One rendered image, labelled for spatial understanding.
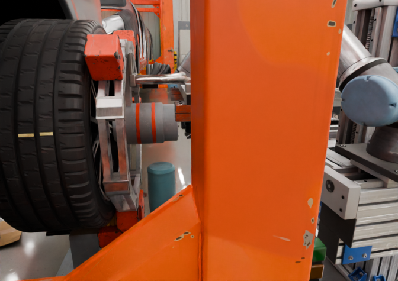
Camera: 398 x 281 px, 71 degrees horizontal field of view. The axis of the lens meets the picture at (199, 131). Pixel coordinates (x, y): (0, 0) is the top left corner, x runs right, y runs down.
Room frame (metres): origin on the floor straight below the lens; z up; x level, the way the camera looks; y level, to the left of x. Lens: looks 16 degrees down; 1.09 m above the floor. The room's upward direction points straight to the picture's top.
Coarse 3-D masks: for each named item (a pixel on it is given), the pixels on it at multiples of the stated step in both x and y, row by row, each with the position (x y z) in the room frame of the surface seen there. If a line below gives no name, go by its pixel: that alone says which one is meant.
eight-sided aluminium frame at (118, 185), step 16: (128, 48) 0.89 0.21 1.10; (112, 96) 0.68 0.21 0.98; (96, 112) 0.66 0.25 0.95; (112, 112) 0.66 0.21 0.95; (128, 144) 1.11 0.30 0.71; (128, 160) 0.70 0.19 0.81; (112, 176) 0.67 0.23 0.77; (128, 176) 0.67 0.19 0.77; (112, 192) 0.66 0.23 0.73; (128, 192) 0.67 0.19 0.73; (128, 208) 0.80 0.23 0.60
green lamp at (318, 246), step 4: (316, 240) 0.57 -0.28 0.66; (320, 240) 0.57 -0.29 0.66; (316, 244) 0.55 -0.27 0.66; (320, 244) 0.55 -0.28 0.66; (324, 244) 0.55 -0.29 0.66; (316, 248) 0.54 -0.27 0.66; (320, 248) 0.54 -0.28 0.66; (324, 248) 0.54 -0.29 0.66; (316, 252) 0.54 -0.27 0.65; (320, 252) 0.54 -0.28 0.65; (324, 252) 0.54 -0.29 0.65; (316, 256) 0.54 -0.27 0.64; (320, 256) 0.54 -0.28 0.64; (324, 256) 0.54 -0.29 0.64; (312, 260) 0.54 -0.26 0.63; (316, 260) 0.54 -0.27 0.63; (320, 260) 0.54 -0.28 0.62; (324, 260) 0.54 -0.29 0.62
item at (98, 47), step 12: (96, 36) 0.69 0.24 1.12; (108, 36) 0.69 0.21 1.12; (96, 48) 0.66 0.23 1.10; (108, 48) 0.67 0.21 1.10; (120, 48) 0.71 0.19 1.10; (96, 60) 0.66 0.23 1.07; (108, 60) 0.66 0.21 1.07; (120, 60) 0.69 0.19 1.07; (96, 72) 0.69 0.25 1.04; (108, 72) 0.69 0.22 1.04; (120, 72) 0.69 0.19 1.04
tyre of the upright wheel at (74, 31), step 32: (0, 32) 0.73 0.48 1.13; (32, 32) 0.75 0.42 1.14; (64, 32) 0.75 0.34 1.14; (96, 32) 0.85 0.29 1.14; (0, 64) 0.65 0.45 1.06; (32, 64) 0.65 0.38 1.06; (64, 64) 0.66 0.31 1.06; (0, 96) 0.60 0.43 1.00; (32, 96) 0.61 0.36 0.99; (64, 96) 0.63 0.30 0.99; (0, 128) 0.58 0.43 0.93; (32, 128) 0.59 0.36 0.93; (64, 128) 0.60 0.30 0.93; (0, 160) 0.58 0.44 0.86; (32, 160) 0.58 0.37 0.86; (64, 160) 0.59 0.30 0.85; (0, 192) 0.58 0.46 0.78; (32, 192) 0.58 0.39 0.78; (64, 192) 0.60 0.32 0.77; (96, 192) 0.66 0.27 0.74; (32, 224) 0.63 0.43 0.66; (64, 224) 0.67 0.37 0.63; (96, 224) 0.68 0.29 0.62
